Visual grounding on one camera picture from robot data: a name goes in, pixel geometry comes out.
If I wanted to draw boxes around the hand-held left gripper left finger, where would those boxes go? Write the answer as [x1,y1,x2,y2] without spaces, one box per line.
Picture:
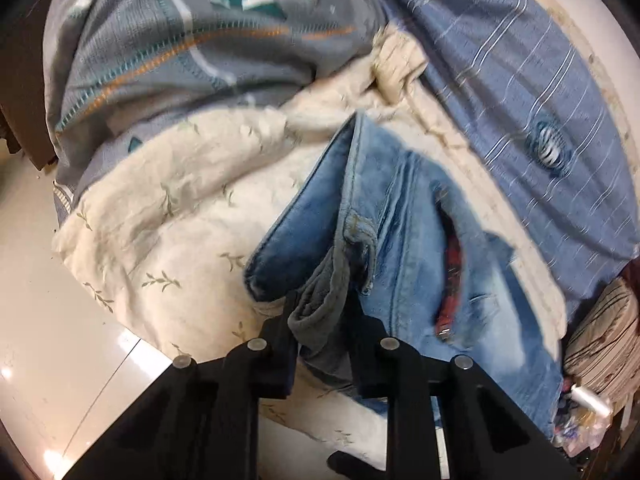
[65,291,300,480]

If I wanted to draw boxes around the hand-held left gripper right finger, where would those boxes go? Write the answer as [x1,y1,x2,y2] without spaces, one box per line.
[349,294,577,480]

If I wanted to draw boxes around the blue denim pants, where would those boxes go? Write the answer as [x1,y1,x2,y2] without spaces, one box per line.
[243,112,563,441]

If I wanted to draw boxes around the black rounded object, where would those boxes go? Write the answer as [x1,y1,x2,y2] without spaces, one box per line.
[327,451,389,480]

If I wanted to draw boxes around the cream leaf-print bedsheet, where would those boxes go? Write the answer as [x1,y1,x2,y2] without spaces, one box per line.
[51,22,568,466]

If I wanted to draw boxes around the clear plastic bag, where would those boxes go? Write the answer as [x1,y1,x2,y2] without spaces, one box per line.
[550,380,621,458]

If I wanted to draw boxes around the beige striped cloth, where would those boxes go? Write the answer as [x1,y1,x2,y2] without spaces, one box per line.
[564,276,640,401]

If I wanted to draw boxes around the blue striped cloth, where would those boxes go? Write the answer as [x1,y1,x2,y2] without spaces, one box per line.
[345,0,640,306]

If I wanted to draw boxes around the grey sports jersey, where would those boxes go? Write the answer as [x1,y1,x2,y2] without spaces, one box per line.
[44,0,388,201]

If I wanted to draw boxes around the brown wooden furniture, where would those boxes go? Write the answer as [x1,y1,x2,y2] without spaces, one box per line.
[0,10,61,171]

